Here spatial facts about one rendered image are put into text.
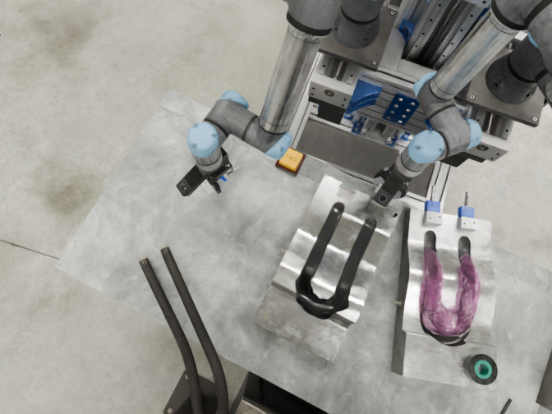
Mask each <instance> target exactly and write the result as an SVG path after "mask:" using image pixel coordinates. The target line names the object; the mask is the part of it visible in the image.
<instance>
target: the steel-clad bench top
mask: <svg viewBox="0 0 552 414"><path fill-rule="evenodd" d="M210 110H211V108H208V107H206V106H204V105H202V104H200V103H197V102H196V101H194V100H192V99H189V98H187V97H185V96H183V95H181V94H179V93H177V92H175V91H173V90H170V89H169V90H168V92H167V93H166V94H165V96H164V97H163V99H162V101H161V103H160V104H159V106H158V107H157V108H156V110H155V111H154V114H153V115H152V117H151V118H150V120H149V121H148V122H147V124H146V126H145V128H144V129H143V131H142V132H141V133H140V135H139V136H138V138H137V140H136V142H135V143H134V145H133V146H132V147H131V149H130V151H129V152H128V154H127V155H126V157H125V158H124V159H123V161H122V163H121V165H120V166H119V168H118V169H117V171H116V172H115V174H114V175H113V177H112V179H111V180H110V182H109V183H108V184H107V186H106V188H105V189H104V191H103V193H102V194H101V196H100V197H99V199H98V200H97V202H96V203H95V205H94V207H93V208H92V210H91V211H90V213H89V214H88V216H87V217H86V219H85V221H84V222H83V223H82V225H81V226H80V228H79V230H78V231H77V233H76V235H75V236H74V237H73V239H72V240H71V242H70V244H69V245H68V247H67V249H66V250H65V251H64V253H63V254H62V256H61V258H60V260H59V261H58V262H57V264H56V265H55V267H56V268H57V269H60V270H61V271H63V272H65V273H67V274H69V275H71V276H72V277H74V278H77V279H79V280H80V281H81V282H83V283H86V284H88V285H90V286H91V287H92V288H95V289H97V290H99V291H101V292H103V293H104V294H106V295H108V296H110V297H112V298H114V299H116V300H117V301H119V302H121V303H123V304H125V305H127V306H129V307H130V308H132V309H134V310H136V311H139V312H140V313H141V314H143V315H146V316H148V317H150V318H151V319H153V320H155V321H157V322H159V323H160V324H163V325H164V326H166V327H168V328H169V326H168V322H167V321H166V319H165V317H164V315H163V312H162V311H161V309H160V306H159V304H158V302H157V300H156V298H155V296H154V294H153V292H152V289H151V287H150V285H149V283H148V281H147V279H146V277H145V275H144V272H143V270H142V268H141V267H140V264H139V262H138V259H139V258H140V257H141V256H143V255H146V256H147V258H148V260H149V262H150V264H151V266H152V268H153V270H154V272H155V274H156V276H157V278H158V280H159V282H160V284H161V286H162V288H163V291H164V293H165V295H166V297H167V299H168V301H169V303H170V305H171V307H172V309H173V311H174V313H175V315H176V317H177V319H178V321H179V324H180V325H181V327H182V330H183V332H184V334H185V335H186V337H187V338H189V339H190V340H192V341H194V342H196V343H199V344H200V340H199V339H198V337H197V335H196V332H195V330H194V327H193V325H192V323H191V320H190V318H189V316H188V314H187V312H186V309H185V307H184V305H183V303H182V299H181V298H180V296H179V294H178V291H177V289H176V286H175V284H174V282H173V279H172V277H171V275H170V273H169V271H168V268H167V265H166V264H165V262H164V260H163V257H162V255H161V253H160V250H159V248H160V247H161V246H162V245H165V244H167V245H168V247H169V249H170V251H171V252H172V256H173V258H174V260H175V261H176V263H177V267H178V268H179V270H180V272H181V275H182V277H183V279H184V281H185V284H186V286H187V288H188V290H189V293H190V294H191V297H192V299H193V302H194V303H195V306H196V308H197V310H198V312H199V314H200V317H201V319H202V321H203V323H204V325H205V328H206V330H207V332H208V334H209V337H210V339H211V341H212V343H213V345H214V348H215V350H216V352H217V354H219V355H220V356H222V357H225V358H226V359H228V360H230V361H232V362H234V363H236V364H238V365H239V366H241V367H243V368H245V369H247V370H249V371H250V372H252V373H254V374H256V375H258V376H260V377H262V378H263V379H265V380H268V381H269V382H271V383H273V384H275V385H277V386H278V387H280V388H282V389H285V390H286V391H288V392H289V393H292V394H294V395H296V396H298V397H299V398H301V399H303V400H305V401H307V402H309V403H310V404H312V405H314V406H316V407H318V408H320V409H322V410H323V411H325V412H327V413H329V414H500V413H501V412H502V410H503V408H504V406H505V404H506V402H507V401H508V399H509V398H510V399H512V402H511V403H510V405H509V407H508V409H507V411H506V412H505V413H504V414H552V411H551V410H549V409H547V408H545V407H542V406H541V405H539V404H537V403H536V398H537V395H538V393H539V389H540V386H541V382H542V379H543V376H544V373H545V368H546V366H547V363H548V360H549V357H550V353H551V349H552V272H551V271H549V270H548V269H544V268H542V267H540V266H539V265H537V264H534V263H532V262H531V261H529V260H525V259H523V258H522V257H520V256H518V255H515V254H514V253H512V252H510V251H506V250H505V249H503V248H501V247H499V246H496V245H495V244H493V243H490V258H491V263H492V266H493V270H494V275H495V279H496V285H497V291H496V299H495V305H494V314H493V319H492V324H491V334H490V344H491V345H492V346H494V347H497V348H498V352H497V368H498V375H497V384H496V392H491V391H486V390H481V389H472V388H468V387H462V386H457V385H452V384H444V383H439V382H434V381H429V380H423V379H415V378H410V377H405V376H401V375H398V374H396V373H393V372H392V371H391V366H392V357H393V339H394V330H395V320H396V310H397V305H394V301H397V300H398V283H399V274H400V264H401V254H402V245H403V228H404V218H405V212H406V211H408V210H409V209H410V208H412V209H419V208H417V207H416V206H413V205H410V204H408V203H407V202H405V201H403V200H400V199H397V200H394V199H392V200H391V201H390V202H389V205H391V206H393V207H394V208H396V209H399V210H401V213H400V215H399V217H398V220H397V222H396V224H395V226H394V228H393V231H392V233H391V235H390V237H389V240H388V242H387V244H386V247H385V248H384V251H383V253H382V256H381V257H380V259H379V263H378V264H377V266H376V269H375V272H374V275H373V277H372V280H371V283H370V287H369V291H368V293H367V296H366V300H365V303H364V306H363V307H362V310H361V313H360V314H359V317H358V319H357V321H356V323H355V324H350V326H349V328H348V329H347V332H346V334H345V336H344V338H343V341H342V343H341V346H340V348H339V349H338V353H337V355H336V357H335V359H334V361H333V364H332V363H330V362H328V361H326V360H325V359H323V358H321V357H319V356H316V355H315V354H313V353H311V352H308V351H307V350H306V349H304V348H302V347H299V346H297V345H296V344H294V343H291V342H290V341H288V340H287V339H285V338H282V337H280V336H278V335H277V334H275V333H272V332H271V331H269V330H267V329H265V328H263V327H261V326H259V325H257V324H255V323H253V322H252V320H253V319H254V317H255V314H256V312H257V311H258V309H259V307H260V304H261V302H262V301H263V299H264V297H265V294H266V292H267V291H268V289H269V286H270V284H271V282H272V280H273V278H274V275H275V274H276V272H277V270H278V267H279V266H280V264H281V262H282V260H283V257H284V256H285V255H284V254H283V253H282V252H280V250H281V249H284V250H288V247H289V246H290V244H291V242H292V239H293V238H294V236H295V234H296V232H297V229H298V228H299V226H300V224H301V221H302V220H303V218H304V216H305V214H306V211H307V210H308V208H309V206H310V204H311V201H312V200H313V198H314V196H315V193H316V192H317V190H318V188H319V186H320V183H321V182H322V180H323V178H324V175H325V174H326V175H328V176H330V177H332V178H334V179H336V180H338V181H340V182H342V184H343V185H344V186H347V187H349V188H352V189H353V190H356V189H357V190H359V191H361V192H363V193H365V194H367V195H369V196H370V195H371V194H372V193H373V192H374V190H375V189H376V188H375V187H373V186H371V185H369V184H367V183H365V182H363V181H361V180H359V179H356V178H354V177H352V176H350V175H348V174H346V173H345V172H342V171H340V170H337V169H336V168H333V167H331V166H329V165H328V164H326V163H323V162H321V161H319V160H317V159H314V158H312V157H311V156H309V155H307V154H306V159H305V161H304V163H303V164H302V166H301V168H300V170H299V172H298V174H297V176H296V177H295V176H293V175H291V174H289V173H287V172H284V171H283V170H281V169H279V168H276V167H275V164H276V162H277V160H276V159H273V158H270V157H269V156H268V155H266V154H264V153H262V152H261V151H259V150H258V149H256V148H254V147H252V146H251V145H248V144H247V143H246V142H244V141H242V140H240V139H238V138H236V137H235V136H233V135H232V134H230V136H229V137H228V138H227V139H226V140H225V141H224V143H223V145H222V147H223V149H224V150H225V151H226V152H227V153H228V159H229V162H230V163H231V165H232V166H233V169H234V168H236V167H238V168H239V170H238V171H236V172H235V173H234V174H233V175H231V176H230V177H228V178H227V180H231V182H232V183H231V184H230V185H229V186H228V187H227V188H226V189H225V190H224V191H223V194H222V195H216V196H215V197H214V198H213V199H210V198H209V196H208V195H207V194H206V192H205V191H204V190H203V188H202V186H201V185H200V186H199V187H198V188H197V189H196V190H195V191H194V192H193V193H192V194H191V195H190V196H182V194H181V193H180V191H179V190H178V189H177V187H176V184H178V183H179V182H180V181H181V180H182V178H183V177H184V176H185V175H186V174H187V173H188V172H189V171H190V170H191V169H192V168H193V167H194V166H195V164H196V162H195V160H194V158H193V156H192V153H191V151H190V150H189V148H188V145H187V139H186V135H187V132H188V130H189V129H190V127H191V126H193V125H195V124H196V123H197V122H202V121H203V120H204V119H205V117H206V116H207V114H208V113H209V111H210ZM301 153H302V152H301ZM303 154H304V153H303ZM421 210H422V209H421ZM200 345H201V344H200ZM326 363H327V364H326ZM320 376H321V377H320Z"/></svg>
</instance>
